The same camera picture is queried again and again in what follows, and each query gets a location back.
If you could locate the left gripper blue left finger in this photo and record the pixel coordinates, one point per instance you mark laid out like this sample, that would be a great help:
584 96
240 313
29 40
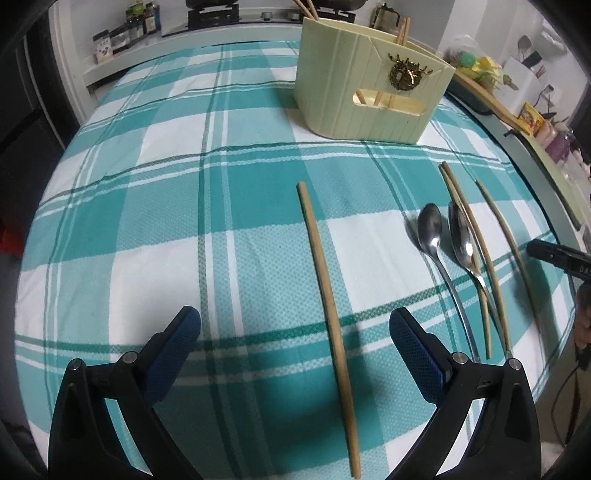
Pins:
83 442

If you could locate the cream utensil holder box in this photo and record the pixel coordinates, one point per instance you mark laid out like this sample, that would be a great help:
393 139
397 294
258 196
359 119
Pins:
357 83

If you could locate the yellow printed tin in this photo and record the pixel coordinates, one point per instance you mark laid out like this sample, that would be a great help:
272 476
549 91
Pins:
531 119

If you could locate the glass jug with handle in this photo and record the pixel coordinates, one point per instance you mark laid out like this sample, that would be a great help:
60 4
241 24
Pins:
385 18

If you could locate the person's right hand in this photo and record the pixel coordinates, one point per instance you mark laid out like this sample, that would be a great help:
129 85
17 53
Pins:
582 322

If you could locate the black gas cooktop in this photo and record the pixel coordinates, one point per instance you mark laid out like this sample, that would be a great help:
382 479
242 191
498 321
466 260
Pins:
236 14

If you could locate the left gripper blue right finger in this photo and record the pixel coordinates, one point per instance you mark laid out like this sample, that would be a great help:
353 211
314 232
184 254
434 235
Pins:
505 443

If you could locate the sauce bottles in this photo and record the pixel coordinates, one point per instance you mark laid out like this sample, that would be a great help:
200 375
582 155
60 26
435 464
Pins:
142 18

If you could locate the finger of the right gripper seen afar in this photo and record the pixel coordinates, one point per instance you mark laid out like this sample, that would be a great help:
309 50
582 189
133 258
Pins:
569 260

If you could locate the large steel spoon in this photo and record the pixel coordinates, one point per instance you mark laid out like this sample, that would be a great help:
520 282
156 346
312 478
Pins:
466 257

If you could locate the white knife block holder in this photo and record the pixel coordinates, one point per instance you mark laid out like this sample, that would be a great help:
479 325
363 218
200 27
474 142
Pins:
526 70

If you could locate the purple cup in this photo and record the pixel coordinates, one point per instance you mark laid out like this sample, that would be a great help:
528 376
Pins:
560 145

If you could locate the small steel spoon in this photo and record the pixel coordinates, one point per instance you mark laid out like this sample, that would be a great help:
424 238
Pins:
430 229

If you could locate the wooden chopstick pair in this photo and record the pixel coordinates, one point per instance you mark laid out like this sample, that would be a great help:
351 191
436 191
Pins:
514 249
456 198

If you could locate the teal plaid tablecloth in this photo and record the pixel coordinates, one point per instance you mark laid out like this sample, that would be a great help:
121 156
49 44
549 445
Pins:
181 189

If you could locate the bag of sponges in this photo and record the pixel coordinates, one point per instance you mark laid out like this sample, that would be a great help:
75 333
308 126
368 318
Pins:
466 55

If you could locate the wooden cutting board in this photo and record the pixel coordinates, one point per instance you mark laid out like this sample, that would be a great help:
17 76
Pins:
491 102

